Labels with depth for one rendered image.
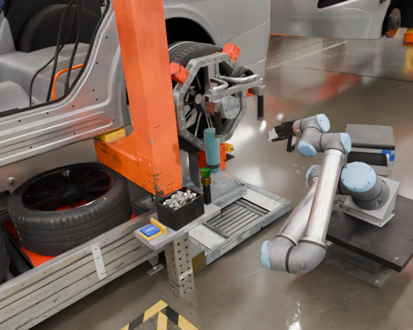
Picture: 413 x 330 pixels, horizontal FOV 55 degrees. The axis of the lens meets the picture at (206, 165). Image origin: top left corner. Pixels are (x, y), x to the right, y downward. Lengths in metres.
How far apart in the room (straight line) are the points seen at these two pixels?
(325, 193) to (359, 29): 3.14
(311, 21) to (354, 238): 3.02
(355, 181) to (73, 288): 1.48
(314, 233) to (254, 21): 1.81
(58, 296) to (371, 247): 1.54
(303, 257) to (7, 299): 1.29
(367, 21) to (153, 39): 3.19
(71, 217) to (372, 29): 3.69
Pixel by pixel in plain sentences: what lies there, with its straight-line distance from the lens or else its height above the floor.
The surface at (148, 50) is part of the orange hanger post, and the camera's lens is 1.82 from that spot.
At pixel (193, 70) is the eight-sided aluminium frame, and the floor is 1.08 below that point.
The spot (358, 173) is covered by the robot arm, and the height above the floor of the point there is 0.63.
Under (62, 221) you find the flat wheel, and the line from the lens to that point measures 2.11.
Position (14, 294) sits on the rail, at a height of 0.34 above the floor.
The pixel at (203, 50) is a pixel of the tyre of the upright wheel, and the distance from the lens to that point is 2.35.
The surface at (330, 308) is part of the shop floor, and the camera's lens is 2.20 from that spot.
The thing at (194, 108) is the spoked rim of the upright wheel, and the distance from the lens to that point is 2.39.
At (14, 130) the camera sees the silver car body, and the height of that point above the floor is 0.91.
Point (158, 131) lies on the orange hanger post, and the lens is 1.92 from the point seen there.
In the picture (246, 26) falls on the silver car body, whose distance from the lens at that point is 2.98.
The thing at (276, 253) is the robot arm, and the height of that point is 0.50.
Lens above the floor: 1.58
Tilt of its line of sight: 27 degrees down
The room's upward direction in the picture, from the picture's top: 4 degrees counter-clockwise
